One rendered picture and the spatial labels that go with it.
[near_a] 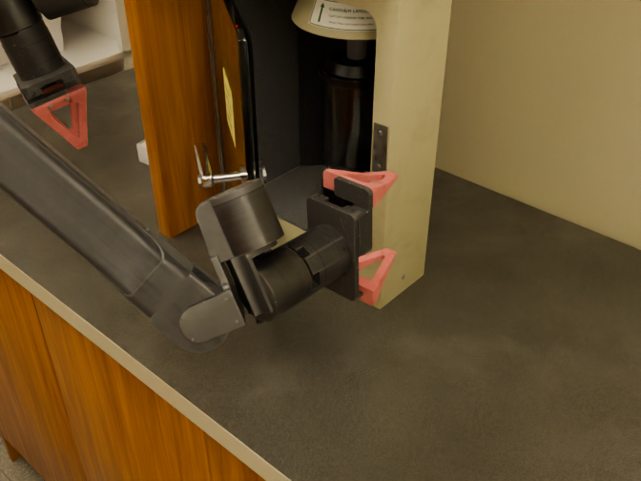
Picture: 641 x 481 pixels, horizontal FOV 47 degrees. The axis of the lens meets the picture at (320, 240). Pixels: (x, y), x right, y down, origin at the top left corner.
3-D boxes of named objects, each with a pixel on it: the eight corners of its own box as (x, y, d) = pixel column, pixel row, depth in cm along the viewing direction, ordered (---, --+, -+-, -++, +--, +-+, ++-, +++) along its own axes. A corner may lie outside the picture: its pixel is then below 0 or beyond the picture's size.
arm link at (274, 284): (242, 327, 71) (276, 325, 67) (213, 262, 70) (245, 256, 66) (293, 296, 75) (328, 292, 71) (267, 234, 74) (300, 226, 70)
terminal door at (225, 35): (230, 206, 122) (209, -47, 98) (263, 329, 97) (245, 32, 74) (225, 207, 121) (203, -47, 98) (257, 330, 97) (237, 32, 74)
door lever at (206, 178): (234, 152, 96) (232, 134, 94) (245, 190, 88) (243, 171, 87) (192, 156, 95) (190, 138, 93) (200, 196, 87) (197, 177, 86)
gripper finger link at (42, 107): (99, 127, 98) (67, 60, 93) (112, 139, 92) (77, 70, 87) (51, 149, 96) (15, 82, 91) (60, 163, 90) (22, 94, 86)
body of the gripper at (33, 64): (67, 67, 96) (39, 11, 92) (82, 81, 88) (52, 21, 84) (19, 88, 94) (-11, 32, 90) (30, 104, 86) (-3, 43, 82)
